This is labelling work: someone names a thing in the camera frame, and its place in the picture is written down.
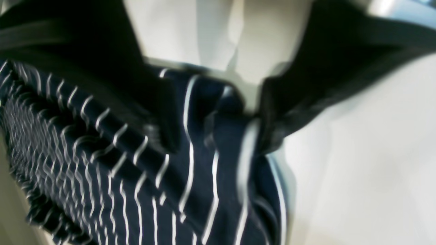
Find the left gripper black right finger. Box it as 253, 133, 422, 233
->
258, 0, 436, 153

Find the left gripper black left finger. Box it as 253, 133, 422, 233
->
1, 0, 180, 153

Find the navy white striped T-shirt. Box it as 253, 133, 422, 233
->
1, 60, 287, 245

